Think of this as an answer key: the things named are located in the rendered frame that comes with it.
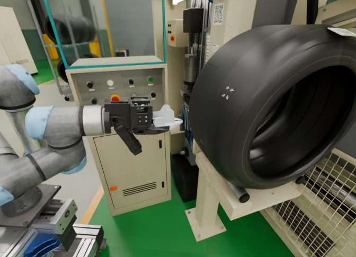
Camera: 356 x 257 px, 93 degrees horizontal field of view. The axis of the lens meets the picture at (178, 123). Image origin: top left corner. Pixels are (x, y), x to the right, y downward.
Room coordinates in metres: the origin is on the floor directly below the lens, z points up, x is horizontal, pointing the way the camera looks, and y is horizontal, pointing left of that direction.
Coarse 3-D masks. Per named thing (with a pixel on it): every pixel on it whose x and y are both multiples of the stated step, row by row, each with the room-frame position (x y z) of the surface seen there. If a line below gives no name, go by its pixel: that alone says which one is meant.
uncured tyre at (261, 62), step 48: (240, 48) 0.52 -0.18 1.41; (288, 48) 0.43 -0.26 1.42; (336, 48) 0.44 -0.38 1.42; (192, 96) 0.57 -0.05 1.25; (240, 96) 0.40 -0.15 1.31; (288, 96) 0.77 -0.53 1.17; (336, 96) 0.62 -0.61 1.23; (240, 144) 0.37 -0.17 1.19; (288, 144) 0.64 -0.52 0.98; (336, 144) 0.51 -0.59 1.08
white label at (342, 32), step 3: (333, 30) 0.46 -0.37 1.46; (336, 30) 0.46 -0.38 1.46; (339, 30) 0.46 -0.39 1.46; (342, 30) 0.47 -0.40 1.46; (345, 30) 0.47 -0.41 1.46; (339, 33) 0.44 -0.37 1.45; (342, 33) 0.44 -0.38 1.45; (345, 33) 0.45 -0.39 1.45; (348, 33) 0.45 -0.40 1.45; (351, 33) 0.46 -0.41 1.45; (354, 33) 0.46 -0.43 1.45; (354, 36) 0.45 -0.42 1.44
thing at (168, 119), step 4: (168, 112) 0.41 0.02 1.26; (172, 112) 0.41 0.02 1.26; (164, 116) 0.41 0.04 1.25; (168, 116) 0.41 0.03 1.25; (172, 116) 0.41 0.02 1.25; (156, 120) 0.40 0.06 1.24; (160, 120) 0.40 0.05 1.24; (164, 120) 0.41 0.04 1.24; (168, 120) 0.41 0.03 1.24; (172, 120) 0.41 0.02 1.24; (180, 120) 0.44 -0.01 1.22; (156, 124) 0.40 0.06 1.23; (160, 124) 0.40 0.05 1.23; (164, 124) 0.40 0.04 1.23; (168, 124) 0.41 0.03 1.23; (172, 124) 0.41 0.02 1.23; (176, 124) 0.42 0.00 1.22; (172, 128) 0.41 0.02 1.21
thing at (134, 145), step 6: (120, 126) 0.37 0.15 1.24; (120, 132) 0.37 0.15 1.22; (126, 132) 0.37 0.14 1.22; (126, 138) 0.37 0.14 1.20; (132, 138) 0.38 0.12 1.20; (126, 144) 0.37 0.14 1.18; (132, 144) 0.38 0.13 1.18; (138, 144) 0.39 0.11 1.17; (132, 150) 0.38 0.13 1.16; (138, 150) 0.38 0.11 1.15
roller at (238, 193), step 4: (224, 180) 0.51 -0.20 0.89; (228, 184) 0.48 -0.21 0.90; (232, 184) 0.47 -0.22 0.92; (232, 188) 0.46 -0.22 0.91; (236, 188) 0.45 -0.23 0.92; (240, 188) 0.44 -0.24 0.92; (236, 192) 0.43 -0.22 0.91; (240, 192) 0.43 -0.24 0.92; (244, 192) 0.42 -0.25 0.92; (236, 196) 0.43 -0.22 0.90; (240, 196) 0.41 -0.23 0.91; (244, 196) 0.41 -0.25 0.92; (248, 196) 0.41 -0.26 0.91; (240, 200) 0.41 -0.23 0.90; (244, 200) 0.41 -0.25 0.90
